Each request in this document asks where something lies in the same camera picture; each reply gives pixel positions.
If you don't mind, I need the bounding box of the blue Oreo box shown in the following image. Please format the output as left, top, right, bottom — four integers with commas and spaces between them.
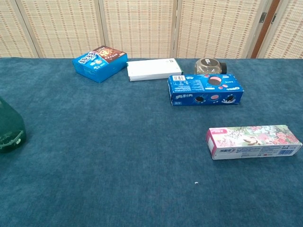
167, 73, 245, 106

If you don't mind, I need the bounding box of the blue and brown cookie box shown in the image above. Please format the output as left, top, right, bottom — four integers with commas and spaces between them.
71, 45, 128, 84

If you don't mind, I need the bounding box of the floral toothpaste box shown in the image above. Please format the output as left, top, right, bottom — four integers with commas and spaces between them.
205, 124, 303, 161

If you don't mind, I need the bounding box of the green transparent spray bottle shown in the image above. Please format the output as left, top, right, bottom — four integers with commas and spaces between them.
0, 96, 27, 154

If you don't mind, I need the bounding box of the woven folding screen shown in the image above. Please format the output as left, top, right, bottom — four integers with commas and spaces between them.
0, 0, 273, 59

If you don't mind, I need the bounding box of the white flat box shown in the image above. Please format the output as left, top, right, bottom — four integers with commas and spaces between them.
126, 58, 183, 82

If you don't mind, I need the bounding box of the clear jar with black lid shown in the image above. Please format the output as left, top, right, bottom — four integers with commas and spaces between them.
194, 58, 227, 75

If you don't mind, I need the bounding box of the blue table cloth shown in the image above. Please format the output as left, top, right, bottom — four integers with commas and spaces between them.
0, 57, 303, 227

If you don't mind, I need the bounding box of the woven screen with brown post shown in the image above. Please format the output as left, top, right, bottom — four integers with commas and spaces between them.
250, 0, 303, 59

